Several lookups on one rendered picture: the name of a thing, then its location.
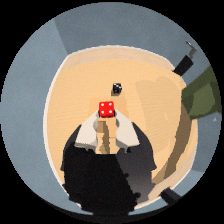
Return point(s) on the red die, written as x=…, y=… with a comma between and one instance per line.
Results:
x=106, y=109

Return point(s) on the light orange flat mat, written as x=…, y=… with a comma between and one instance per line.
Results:
x=107, y=126

